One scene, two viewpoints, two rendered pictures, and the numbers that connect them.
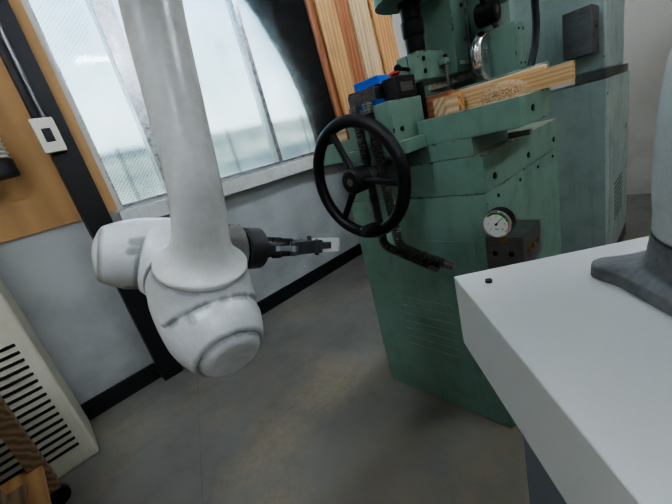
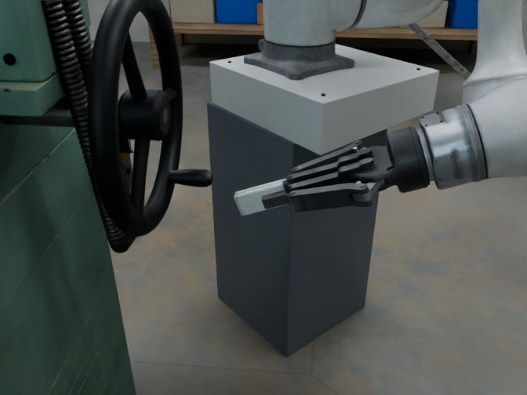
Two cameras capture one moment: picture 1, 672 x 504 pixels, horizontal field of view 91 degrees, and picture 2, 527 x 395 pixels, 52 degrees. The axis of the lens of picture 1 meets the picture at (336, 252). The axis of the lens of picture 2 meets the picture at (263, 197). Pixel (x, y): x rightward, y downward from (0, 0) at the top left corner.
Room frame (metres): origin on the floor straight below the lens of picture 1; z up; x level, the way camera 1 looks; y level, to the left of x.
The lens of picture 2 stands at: (1.11, 0.44, 1.06)
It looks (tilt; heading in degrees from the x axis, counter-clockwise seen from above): 31 degrees down; 226
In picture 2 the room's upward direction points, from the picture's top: straight up
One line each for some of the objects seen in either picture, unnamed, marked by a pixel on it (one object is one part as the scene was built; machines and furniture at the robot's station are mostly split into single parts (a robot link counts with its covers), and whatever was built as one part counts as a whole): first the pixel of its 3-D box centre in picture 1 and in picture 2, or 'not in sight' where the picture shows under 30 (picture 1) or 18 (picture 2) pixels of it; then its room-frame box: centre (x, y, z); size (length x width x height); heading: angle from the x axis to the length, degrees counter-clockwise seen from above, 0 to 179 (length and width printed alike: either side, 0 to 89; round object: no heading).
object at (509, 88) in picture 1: (504, 89); not in sight; (0.76, -0.44, 0.92); 0.14 x 0.09 x 0.04; 130
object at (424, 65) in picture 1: (423, 71); not in sight; (1.02, -0.37, 1.03); 0.14 x 0.07 x 0.09; 130
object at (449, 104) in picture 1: (445, 105); not in sight; (0.82, -0.34, 0.92); 0.05 x 0.04 x 0.04; 123
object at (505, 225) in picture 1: (499, 225); (125, 139); (0.67, -0.36, 0.65); 0.06 x 0.04 x 0.08; 40
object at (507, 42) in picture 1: (504, 51); not in sight; (1.01, -0.59, 1.02); 0.09 x 0.07 x 0.12; 40
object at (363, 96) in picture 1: (381, 92); not in sight; (0.88, -0.21, 0.99); 0.13 x 0.11 x 0.06; 40
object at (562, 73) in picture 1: (446, 106); not in sight; (0.96, -0.40, 0.92); 0.58 x 0.02 x 0.04; 40
